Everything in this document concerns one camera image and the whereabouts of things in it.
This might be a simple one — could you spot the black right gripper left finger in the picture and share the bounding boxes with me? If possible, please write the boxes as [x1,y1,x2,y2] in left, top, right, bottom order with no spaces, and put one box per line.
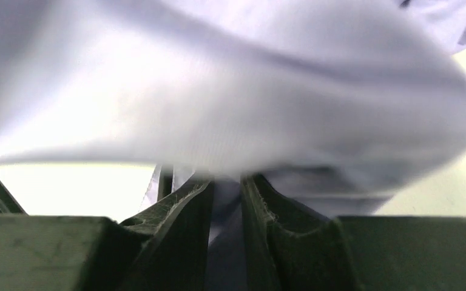
[0,181,214,290]

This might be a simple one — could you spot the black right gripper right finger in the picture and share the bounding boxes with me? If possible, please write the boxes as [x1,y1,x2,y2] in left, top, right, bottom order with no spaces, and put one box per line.
[242,175,466,291]

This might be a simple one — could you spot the purple folding umbrella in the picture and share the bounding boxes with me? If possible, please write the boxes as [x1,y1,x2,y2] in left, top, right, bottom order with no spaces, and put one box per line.
[0,1,466,290]

